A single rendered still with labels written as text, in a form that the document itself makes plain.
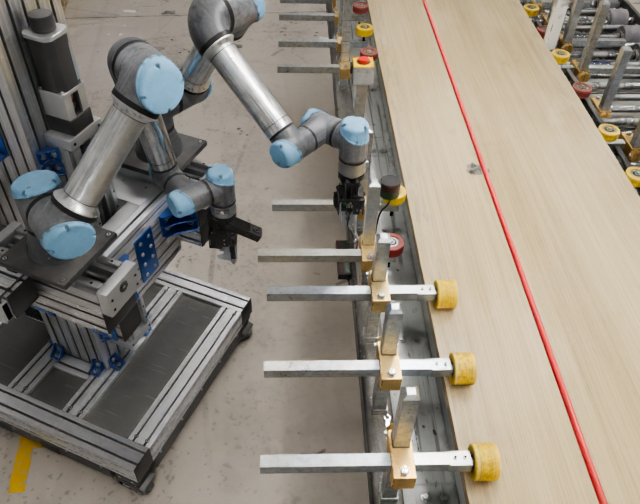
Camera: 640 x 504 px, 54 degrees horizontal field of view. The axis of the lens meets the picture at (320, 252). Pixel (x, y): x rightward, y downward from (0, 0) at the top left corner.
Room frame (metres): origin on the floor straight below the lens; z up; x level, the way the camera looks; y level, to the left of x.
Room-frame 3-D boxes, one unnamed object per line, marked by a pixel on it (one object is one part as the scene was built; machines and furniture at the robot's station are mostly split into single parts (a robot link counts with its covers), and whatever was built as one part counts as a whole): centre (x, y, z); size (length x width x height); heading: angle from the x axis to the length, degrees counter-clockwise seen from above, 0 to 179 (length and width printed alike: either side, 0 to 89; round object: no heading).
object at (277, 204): (1.67, -0.05, 0.84); 0.43 x 0.03 x 0.04; 93
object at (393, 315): (0.97, -0.18, 0.89); 0.03 x 0.03 x 0.48; 3
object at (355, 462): (0.68, -0.14, 0.95); 0.50 x 0.04 x 0.04; 93
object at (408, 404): (0.72, -0.19, 0.92); 0.03 x 0.03 x 0.48; 3
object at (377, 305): (1.20, -0.17, 0.95); 0.13 x 0.06 x 0.05; 3
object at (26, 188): (1.22, 0.71, 1.21); 0.13 x 0.12 x 0.14; 40
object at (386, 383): (0.95, -0.18, 0.95); 0.13 x 0.06 x 0.05; 3
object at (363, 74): (1.98, -0.12, 1.18); 0.07 x 0.07 x 0.08; 3
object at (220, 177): (1.40, 0.29, 1.13); 0.09 x 0.08 x 0.11; 130
